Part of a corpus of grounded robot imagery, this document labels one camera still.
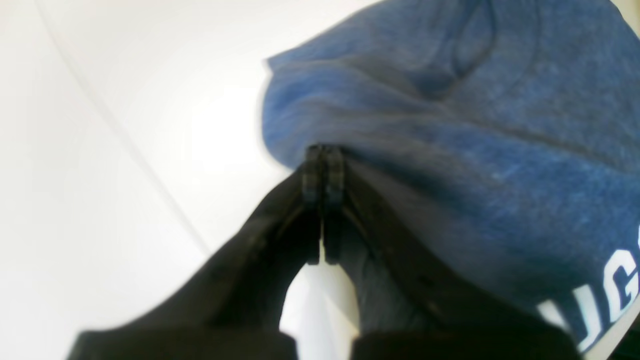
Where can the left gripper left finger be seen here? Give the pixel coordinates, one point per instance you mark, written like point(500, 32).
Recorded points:
point(231, 308)

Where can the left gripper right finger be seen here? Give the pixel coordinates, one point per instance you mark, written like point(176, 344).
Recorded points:
point(468, 322)

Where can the blue grey T-shirt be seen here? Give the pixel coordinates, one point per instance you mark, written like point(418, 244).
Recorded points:
point(504, 132)

